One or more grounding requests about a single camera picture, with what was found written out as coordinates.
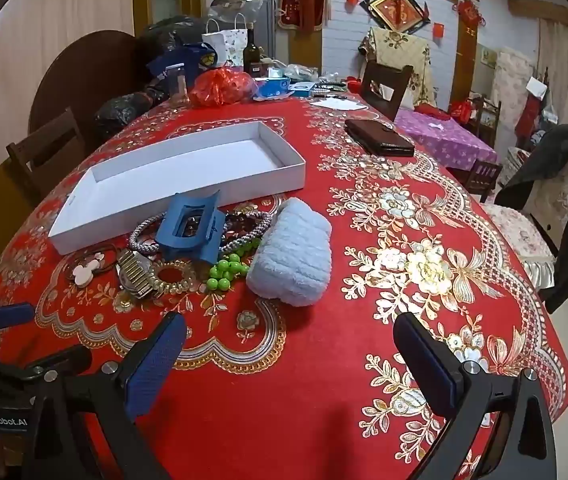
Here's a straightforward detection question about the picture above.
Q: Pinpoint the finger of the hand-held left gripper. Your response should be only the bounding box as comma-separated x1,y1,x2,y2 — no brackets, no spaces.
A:
0,344,94,377
0,302,36,335

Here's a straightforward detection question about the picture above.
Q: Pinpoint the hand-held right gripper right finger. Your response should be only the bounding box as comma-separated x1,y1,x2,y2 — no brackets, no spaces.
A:
393,311,559,480

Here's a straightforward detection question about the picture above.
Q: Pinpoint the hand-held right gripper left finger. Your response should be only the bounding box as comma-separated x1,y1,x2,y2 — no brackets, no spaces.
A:
29,311,188,480

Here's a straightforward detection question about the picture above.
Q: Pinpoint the brown hair tie white charm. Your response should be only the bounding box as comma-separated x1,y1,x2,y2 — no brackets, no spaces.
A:
59,244,118,289

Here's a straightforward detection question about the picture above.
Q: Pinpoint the silver metal hair clip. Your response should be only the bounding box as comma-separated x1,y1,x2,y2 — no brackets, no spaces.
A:
116,249,159,302

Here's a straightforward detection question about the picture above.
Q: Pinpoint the green bead bracelet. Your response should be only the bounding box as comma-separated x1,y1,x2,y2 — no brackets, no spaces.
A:
208,254,248,293

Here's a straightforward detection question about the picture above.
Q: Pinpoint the blue hair claw clip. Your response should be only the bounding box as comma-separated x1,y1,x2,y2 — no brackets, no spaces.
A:
155,191,227,264

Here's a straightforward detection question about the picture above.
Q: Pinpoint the dark bead bracelet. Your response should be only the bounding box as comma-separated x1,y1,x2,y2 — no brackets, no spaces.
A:
221,209,273,233

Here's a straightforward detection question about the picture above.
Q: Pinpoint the light blue fluffy scrunchie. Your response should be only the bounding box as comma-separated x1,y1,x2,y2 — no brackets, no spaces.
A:
246,198,333,307

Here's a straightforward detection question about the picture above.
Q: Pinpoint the white cardboard box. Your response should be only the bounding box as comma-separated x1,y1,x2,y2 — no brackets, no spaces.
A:
48,121,307,256

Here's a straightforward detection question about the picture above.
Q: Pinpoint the red floral tablecloth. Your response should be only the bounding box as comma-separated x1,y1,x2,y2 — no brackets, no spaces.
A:
0,94,568,480

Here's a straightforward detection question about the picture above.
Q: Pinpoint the dark wooden chair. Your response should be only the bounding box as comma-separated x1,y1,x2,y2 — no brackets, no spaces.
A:
6,107,87,196
361,60,415,122

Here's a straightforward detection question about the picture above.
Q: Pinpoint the floral cushioned chair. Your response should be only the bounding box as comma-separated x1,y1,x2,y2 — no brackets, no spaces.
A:
481,150,568,291

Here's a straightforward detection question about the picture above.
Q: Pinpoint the small wooden chair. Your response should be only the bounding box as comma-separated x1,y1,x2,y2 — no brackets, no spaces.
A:
464,159,503,203

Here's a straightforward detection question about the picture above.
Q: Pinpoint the purple tablecloth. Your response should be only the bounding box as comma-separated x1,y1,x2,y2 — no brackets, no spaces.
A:
394,107,497,171

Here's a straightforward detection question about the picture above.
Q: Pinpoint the dark flat box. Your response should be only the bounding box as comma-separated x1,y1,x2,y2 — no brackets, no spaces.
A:
345,119,415,157

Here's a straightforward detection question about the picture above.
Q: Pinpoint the black plastic bag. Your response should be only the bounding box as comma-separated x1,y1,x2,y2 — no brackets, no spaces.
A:
95,91,169,138
136,16,211,57

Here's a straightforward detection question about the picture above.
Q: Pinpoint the white paper sheet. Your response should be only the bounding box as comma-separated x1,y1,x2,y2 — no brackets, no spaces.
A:
309,95,365,112

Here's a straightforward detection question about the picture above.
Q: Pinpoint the clear plastic container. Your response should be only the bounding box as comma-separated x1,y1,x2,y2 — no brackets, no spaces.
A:
164,63,187,106

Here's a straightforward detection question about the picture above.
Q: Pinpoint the red stocking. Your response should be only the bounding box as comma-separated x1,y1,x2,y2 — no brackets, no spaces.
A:
515,77,548,137

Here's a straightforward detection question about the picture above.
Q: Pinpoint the red plastic bag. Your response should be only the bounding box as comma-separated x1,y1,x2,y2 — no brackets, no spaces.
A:
190,67,259,107

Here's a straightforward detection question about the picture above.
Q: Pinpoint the blue tissue pack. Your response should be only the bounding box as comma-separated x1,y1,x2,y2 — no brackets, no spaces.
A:
255,77,292,100

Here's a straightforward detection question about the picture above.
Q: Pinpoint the blue bag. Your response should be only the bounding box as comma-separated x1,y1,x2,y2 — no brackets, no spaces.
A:
146,42,217,92

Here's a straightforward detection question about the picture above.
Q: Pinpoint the floral hanging cloth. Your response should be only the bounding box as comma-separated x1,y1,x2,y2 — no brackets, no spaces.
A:
359,26,437,108

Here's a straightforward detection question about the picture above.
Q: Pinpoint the dark glass bottle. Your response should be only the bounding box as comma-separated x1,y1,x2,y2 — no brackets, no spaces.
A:
243,22,263,76

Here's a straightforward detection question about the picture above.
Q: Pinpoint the white paper gift bag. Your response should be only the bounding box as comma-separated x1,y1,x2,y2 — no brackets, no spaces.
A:
201,12,249,68

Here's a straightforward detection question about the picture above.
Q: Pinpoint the red door ornament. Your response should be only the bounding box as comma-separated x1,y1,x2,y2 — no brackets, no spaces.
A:
456,0,485,36

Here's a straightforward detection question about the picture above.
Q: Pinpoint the gold spiral hair tie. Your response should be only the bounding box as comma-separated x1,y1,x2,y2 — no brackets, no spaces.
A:
151,259,201,297

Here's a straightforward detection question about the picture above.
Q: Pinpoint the framed diamond wall decoration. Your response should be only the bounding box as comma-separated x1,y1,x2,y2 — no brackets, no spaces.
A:
360,0,432,36

